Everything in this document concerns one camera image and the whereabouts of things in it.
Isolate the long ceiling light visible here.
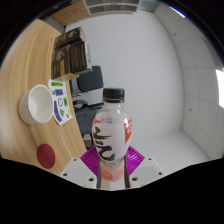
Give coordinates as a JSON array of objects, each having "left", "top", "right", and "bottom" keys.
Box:
[
  {"left": 215, "top": 68, "right": 224, "bottom": 109},
  {"left": 167, "top": 4, "right": 187, "bottom": 19}
]

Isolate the small dark brown box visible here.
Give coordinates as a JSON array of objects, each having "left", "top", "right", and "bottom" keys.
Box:
[{"left": 52, "top": 26, "right": 87, "bottom": 52}]

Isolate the white sticker sheet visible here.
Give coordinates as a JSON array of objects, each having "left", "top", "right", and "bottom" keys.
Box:
[{"left": 47, "top": 78, "right": 74, "bottom": 126}]

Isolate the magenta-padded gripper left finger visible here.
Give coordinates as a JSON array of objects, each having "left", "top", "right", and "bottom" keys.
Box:
[{"left": 59, "top": 146, "right": 101, "bottom": 190}]

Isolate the black cardboard box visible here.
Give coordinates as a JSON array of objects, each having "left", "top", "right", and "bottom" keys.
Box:
[{"left": 67, "top": 41, "right": 93, "bottom": 76}]

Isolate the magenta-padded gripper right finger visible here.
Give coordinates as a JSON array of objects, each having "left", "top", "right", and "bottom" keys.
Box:
[{"left": 123, "top": 146, "right": 166, "bottom": 189}]

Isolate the white speckled cup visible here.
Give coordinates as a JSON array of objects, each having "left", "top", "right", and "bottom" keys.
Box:
[{"left": 18, "top": 83, "right": 55, "bottom": 126}]

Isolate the black office chair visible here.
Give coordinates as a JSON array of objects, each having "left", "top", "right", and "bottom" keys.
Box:
[{"left": 70, "top": 65, "right": 105, "bottom": 98}]

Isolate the clear pink drink bottle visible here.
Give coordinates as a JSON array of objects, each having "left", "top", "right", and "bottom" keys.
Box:
[{"left": 91, "top": 87, "right": 134, "bottom": 183}]

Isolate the flat round red coaster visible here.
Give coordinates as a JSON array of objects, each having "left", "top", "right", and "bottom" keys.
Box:
[{"left": 36, "top": 143, "right": 57, "bottom": 170}]

